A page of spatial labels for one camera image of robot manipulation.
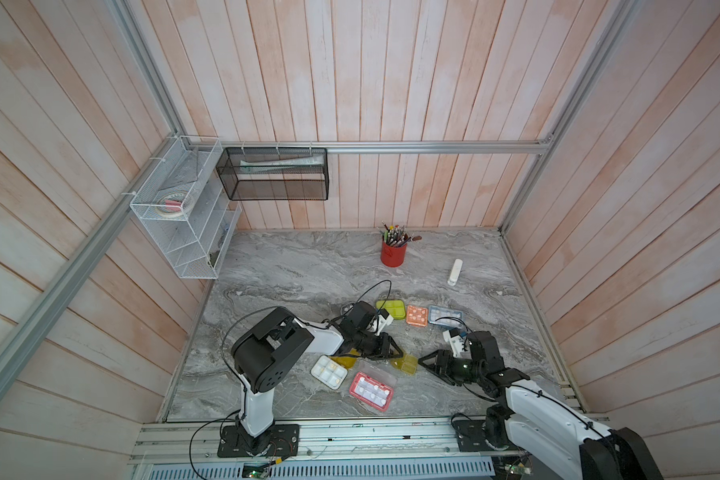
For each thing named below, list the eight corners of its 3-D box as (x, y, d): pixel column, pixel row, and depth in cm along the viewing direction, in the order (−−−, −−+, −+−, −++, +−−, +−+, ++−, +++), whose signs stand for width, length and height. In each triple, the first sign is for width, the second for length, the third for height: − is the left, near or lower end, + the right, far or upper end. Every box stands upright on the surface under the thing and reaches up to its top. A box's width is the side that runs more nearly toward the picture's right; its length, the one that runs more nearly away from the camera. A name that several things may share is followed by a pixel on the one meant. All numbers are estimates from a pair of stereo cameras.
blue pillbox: (427, 322, 97) (428, 319, 95) (428, 308, 100) (429, 305, 99) (461, 329, 95) (463, 326, 94) (461, 314, 99) (463, 311, 97)
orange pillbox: (405, 324, 96) (406, 321, 95) (406, 307, 100) (407, 304, 99) (426, 327, 96) (427, 324, 94) (426, 310, 100) (427, 307, 98)
